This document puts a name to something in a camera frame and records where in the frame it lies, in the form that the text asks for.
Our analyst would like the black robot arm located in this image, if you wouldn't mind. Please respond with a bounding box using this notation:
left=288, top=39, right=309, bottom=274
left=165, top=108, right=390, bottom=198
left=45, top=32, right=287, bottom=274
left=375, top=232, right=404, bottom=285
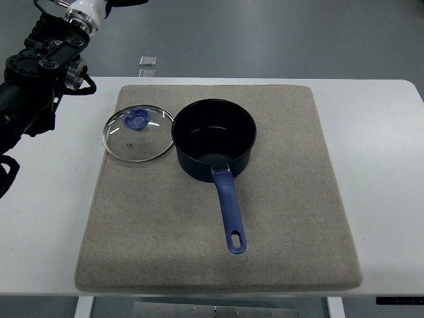
left=1, top=8, right=97, bottom=195

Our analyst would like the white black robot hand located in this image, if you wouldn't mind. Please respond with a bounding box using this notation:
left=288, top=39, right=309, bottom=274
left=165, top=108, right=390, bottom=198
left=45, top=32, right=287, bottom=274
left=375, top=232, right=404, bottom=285
left=65, top=0, right=148, bottom=36

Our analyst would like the metal plate under table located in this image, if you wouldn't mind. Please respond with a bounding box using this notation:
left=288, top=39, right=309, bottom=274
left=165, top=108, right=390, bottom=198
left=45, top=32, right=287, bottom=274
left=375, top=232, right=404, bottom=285
left=132, top=302, right=299, bottom=318

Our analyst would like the left white table leg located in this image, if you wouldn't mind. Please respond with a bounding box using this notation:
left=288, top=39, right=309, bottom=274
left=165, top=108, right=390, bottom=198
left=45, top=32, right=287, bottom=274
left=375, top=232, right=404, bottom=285
left=74, top=296, right=94, bottom=318

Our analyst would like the silver floor plate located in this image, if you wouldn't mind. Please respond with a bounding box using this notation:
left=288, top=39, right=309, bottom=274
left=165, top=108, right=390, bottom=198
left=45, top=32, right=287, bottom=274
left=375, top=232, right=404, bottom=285
left=138, top=68, right=156, bottom=78
left=139, top=56, right=157, bottom=66

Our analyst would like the upper silver floor plate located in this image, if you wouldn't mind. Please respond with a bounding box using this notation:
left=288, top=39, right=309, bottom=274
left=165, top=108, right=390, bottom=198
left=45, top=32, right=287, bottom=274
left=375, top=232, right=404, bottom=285
left=139, top=56, right=157, bottom=66

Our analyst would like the right white table leg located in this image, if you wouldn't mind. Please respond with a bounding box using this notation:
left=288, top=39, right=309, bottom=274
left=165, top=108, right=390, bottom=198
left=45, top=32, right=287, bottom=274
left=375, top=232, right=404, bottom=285
left=327, top=297, right=346, bottom=318

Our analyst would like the dark blue saucepan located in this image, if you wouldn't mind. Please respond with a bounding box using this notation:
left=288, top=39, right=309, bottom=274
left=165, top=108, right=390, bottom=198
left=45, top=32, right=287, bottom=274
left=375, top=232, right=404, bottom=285
left=172, top=99, right=256, bottom=254

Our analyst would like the glass pot lid blue knob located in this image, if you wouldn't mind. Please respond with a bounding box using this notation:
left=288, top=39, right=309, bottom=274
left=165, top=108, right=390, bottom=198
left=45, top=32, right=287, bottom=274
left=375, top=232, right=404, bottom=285
left=102, top=104, right=174, bottom=162

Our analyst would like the white table leg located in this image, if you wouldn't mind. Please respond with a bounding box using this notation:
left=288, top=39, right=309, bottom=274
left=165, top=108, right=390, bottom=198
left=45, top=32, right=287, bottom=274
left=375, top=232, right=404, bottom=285
left=327, top=297, right=346, bottom=318
left=74, top=296, right=94, bottom=318

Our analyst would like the lower silver floor plate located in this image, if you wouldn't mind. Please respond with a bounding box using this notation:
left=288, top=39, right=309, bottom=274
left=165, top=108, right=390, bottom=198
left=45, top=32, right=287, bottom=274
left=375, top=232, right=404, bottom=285
left=138, top=68, right=156, bottom=78

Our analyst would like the black table control panel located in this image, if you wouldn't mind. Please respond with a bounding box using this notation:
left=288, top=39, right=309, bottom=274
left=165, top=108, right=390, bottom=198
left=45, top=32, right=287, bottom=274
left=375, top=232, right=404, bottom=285
left=376, top=296, right=424, bottom=305

